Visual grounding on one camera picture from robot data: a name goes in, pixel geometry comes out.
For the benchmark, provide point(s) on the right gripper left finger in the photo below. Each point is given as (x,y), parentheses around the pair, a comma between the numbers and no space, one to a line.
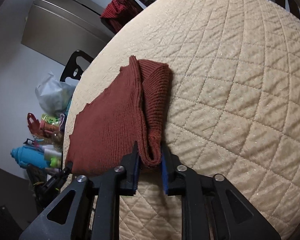
(89,207)

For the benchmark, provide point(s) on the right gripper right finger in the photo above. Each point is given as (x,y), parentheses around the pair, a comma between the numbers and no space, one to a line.
(211,207)

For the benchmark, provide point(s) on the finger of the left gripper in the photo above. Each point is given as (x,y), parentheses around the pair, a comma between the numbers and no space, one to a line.
(58,180)

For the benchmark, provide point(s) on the rust red knit sweater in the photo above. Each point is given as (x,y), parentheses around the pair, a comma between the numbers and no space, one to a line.
(131,110)

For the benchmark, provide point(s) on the green toy bottle cap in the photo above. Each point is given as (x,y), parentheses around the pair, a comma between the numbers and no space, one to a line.
(55,163)

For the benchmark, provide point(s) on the white bottle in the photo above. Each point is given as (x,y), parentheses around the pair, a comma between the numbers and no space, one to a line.
(49,154)

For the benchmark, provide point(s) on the blue thermos jug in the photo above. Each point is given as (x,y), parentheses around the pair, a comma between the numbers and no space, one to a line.
(28,155)

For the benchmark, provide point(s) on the pink bottle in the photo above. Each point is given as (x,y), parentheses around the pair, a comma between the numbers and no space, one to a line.
(47,127)

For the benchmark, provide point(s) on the green patterned package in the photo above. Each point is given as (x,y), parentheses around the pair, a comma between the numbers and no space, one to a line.
(50,119)

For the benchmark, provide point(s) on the red gift bag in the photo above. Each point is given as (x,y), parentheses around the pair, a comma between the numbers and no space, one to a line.
(33,124)

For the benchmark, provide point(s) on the white plastic bag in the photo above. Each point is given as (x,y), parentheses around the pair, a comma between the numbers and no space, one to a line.
(54,95)

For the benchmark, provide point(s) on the dark wooden chair left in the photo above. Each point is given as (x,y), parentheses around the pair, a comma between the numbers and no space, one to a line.
(72,69)

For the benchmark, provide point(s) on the cream quilted bed cover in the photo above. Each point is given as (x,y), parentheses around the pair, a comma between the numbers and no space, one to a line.
(235,99)

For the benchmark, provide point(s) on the grey wardrobe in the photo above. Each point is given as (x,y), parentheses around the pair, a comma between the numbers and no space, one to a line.
(57,28)

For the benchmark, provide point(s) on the red checkered garment on chair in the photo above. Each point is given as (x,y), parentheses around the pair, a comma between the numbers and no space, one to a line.
(118,13)

